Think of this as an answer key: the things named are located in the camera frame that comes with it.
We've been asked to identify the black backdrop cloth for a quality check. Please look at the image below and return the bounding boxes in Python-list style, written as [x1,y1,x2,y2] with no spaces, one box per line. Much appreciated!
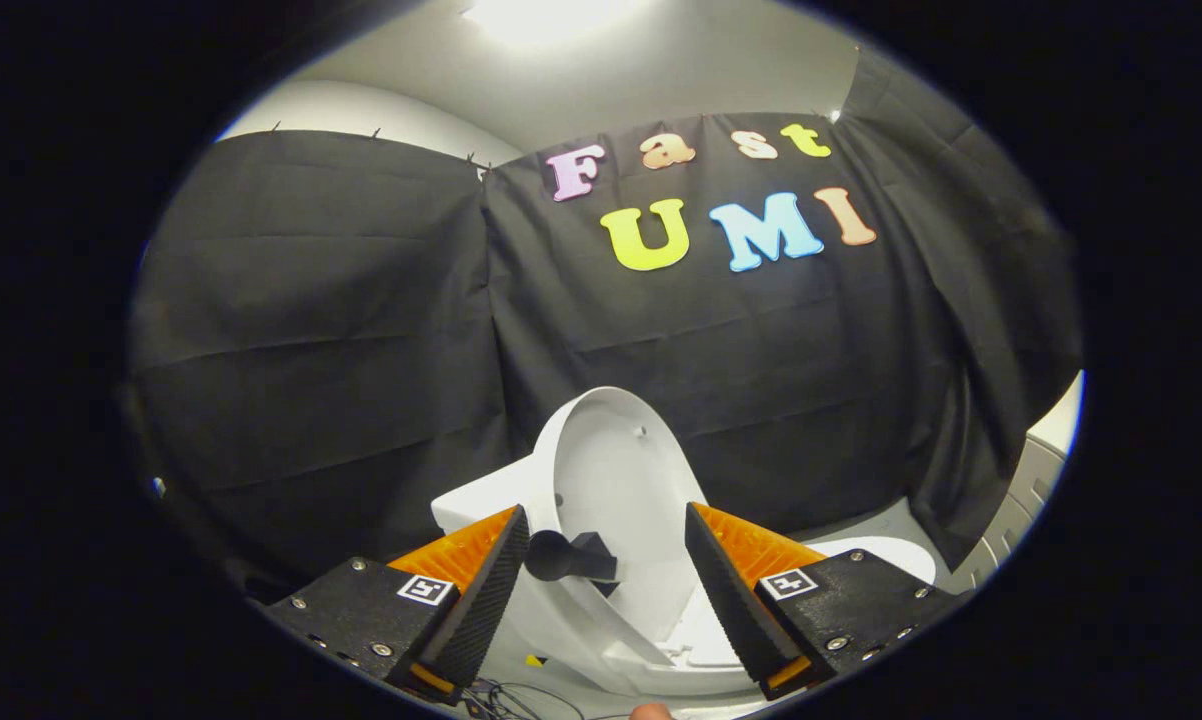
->
[126,50,1082,601]

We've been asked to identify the white toilet body with tank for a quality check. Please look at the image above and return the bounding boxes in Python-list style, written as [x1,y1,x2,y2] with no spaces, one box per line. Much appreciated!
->
[431,455,937,698]

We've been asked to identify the tangled thin black cables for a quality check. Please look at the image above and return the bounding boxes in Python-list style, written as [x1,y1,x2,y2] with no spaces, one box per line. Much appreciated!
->
[459,678,584,720]

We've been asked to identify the white toilet lid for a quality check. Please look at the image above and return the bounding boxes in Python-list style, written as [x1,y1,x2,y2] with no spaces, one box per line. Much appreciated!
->
[529,386,700,669]

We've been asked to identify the large ceiling light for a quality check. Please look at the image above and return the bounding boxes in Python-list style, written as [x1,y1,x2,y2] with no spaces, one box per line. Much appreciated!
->
[461,0,652,46]

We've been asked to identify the black round lid pull tab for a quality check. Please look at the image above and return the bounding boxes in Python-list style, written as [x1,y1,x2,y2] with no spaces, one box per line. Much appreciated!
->
[524,529,620,583]

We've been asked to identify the white toilet seat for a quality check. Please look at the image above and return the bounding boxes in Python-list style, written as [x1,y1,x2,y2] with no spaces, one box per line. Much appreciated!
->
[601,537,937,696]

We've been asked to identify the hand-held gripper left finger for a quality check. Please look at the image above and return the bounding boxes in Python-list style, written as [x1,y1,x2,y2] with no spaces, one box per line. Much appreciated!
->
[261,505,532,705]

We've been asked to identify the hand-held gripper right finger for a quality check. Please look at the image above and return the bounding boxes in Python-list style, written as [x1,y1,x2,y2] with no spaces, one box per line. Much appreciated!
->
[684,502,962,701]

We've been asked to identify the grey drawer cabinet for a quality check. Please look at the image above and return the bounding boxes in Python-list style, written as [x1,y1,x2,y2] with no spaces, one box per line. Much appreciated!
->
[951,375,1084,596]

